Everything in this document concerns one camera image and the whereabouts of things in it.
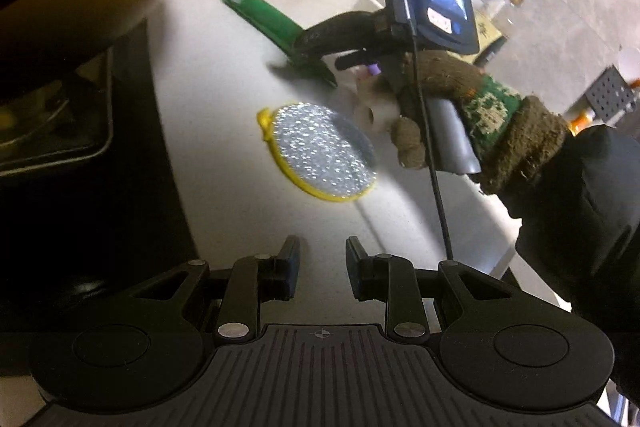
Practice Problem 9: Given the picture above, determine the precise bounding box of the person's right hand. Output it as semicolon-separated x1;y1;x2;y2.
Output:
389;48;573;196

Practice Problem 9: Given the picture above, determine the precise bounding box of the black stove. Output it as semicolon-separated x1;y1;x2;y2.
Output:
0;24;201;333

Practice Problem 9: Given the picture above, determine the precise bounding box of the silver scrubber pad yellow rim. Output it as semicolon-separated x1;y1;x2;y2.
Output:
256;103;377;204

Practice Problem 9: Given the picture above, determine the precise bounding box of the black perforated metal rack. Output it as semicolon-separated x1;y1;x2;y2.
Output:
580;64;640;128

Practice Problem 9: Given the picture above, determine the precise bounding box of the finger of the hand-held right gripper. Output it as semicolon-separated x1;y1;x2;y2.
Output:
294;11;386;58
335;51;383;70

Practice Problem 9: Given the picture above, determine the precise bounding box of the person's right forearm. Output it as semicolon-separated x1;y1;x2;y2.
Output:
507;124;640;403

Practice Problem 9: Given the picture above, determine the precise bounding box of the orange squeeze bottle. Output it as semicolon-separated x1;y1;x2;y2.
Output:
570;112;596;134

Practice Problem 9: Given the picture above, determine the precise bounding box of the green snack packet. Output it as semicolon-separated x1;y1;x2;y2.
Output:
217;0;341;88

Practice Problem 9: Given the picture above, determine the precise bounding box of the dark sauce bottle yellow label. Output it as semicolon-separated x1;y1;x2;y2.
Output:
472;0;525;68

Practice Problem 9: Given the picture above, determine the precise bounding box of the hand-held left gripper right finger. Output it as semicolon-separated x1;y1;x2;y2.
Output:
346;236;507;341

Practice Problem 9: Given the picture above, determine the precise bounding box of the white plastic piece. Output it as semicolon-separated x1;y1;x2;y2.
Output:
345;67;401;132

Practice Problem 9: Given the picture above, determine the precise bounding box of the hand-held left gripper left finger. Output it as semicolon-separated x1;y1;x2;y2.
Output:
131;234;301;342

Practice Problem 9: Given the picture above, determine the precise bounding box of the thin black cable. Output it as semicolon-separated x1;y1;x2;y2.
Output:
400;0;456;263

